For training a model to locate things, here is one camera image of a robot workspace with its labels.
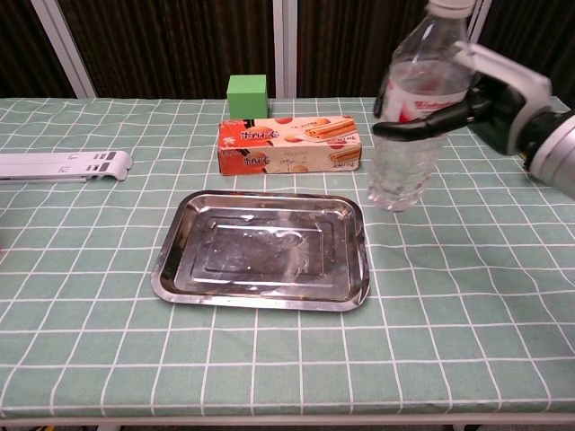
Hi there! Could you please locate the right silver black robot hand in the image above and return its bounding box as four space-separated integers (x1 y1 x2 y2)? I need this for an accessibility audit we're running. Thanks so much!
371 40 554 157

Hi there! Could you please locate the clear plastic bottle white cap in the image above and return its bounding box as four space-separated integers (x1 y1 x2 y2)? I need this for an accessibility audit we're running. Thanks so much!
367 0 476 213

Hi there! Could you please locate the stainless steel tray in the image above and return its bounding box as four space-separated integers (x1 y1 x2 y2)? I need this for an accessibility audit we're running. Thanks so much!
150 189 371 312

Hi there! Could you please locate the orange egg roll box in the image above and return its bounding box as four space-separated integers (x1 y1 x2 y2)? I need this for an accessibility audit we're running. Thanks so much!
217 114 363 177

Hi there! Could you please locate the green cube block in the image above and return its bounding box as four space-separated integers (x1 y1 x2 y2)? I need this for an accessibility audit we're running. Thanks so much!
226 74 270 120

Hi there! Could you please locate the green checkered tablecloth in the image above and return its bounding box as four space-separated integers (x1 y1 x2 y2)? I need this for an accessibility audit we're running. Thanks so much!
0 96 575 421

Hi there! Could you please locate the white folding stand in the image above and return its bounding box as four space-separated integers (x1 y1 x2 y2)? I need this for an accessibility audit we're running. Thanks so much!
0 150 134 183

